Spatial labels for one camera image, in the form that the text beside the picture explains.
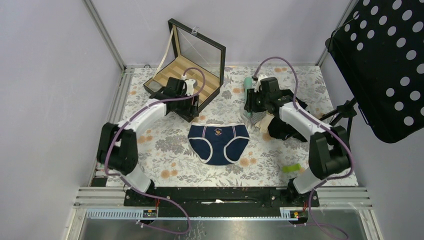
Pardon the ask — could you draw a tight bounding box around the navy blue white-trimmed underwear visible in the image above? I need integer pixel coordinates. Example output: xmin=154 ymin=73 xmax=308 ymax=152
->
xmin=187 ymin=123 xmax=250 ymax=166

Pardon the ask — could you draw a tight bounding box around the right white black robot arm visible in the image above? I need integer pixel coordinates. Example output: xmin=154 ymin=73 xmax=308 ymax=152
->
xmin=244 ymin=88 xmax=353 ymax=206

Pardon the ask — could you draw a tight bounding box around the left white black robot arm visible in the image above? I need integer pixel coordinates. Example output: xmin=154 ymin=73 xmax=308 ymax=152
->
xmin=96 ymin=76 xmax=199 ymax=206

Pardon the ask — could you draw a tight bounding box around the grey striped cloth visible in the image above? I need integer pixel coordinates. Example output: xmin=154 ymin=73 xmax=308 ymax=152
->
xmin=248 ymin=111 xmax=267 ymax=125

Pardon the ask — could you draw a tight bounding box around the tan beige cloth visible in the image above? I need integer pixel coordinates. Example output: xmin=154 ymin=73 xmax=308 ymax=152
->
xmin=255 ymin=114 xmax=274 ymax=134

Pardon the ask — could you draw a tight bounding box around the mint green rolled cloth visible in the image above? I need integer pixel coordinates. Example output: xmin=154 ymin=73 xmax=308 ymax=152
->
xmin=243 ymin=76 xmax=253 ymax=118

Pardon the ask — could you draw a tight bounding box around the black cloth pile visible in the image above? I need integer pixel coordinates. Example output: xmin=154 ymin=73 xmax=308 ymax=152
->
xmin=267 ymin=96 xmax=314 ymax=142

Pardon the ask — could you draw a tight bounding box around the black wooden compartment box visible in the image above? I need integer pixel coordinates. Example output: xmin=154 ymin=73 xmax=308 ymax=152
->
xmin=143 ymin=18 xmax=226 ymax=122

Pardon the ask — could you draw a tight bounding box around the floral patterned table mat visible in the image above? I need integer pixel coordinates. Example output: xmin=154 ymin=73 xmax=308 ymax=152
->
xmin=105 ymin=65 xmax=360 ymax=188

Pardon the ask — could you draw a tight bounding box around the green small block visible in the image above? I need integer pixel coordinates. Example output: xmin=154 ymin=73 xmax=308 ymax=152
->
xmin=282 ymin=163 xmax=302 ymax=173

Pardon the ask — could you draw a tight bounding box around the black tripod stand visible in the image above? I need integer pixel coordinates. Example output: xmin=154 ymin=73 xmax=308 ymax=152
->
xmin=319 ymin=97 xmax=357 ymax=139

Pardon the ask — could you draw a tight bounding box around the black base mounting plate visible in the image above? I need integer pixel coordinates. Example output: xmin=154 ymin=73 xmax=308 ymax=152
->
xmin=123 ymin=187 xmax=320 ymax=218

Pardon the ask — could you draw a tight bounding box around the black perforated panel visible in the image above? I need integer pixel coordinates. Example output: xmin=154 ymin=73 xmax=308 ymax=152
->
xmin=325 ymin=0 xmax=424 ymax=144

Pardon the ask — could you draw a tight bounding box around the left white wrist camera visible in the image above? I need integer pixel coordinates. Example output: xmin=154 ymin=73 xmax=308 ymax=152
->
xmin=181 ymin=75 xmax=198 ymax=97

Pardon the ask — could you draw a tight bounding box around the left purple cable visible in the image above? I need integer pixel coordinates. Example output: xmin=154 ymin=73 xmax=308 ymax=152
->
xmin=104 ymin=67 xmax=206 ymax=235

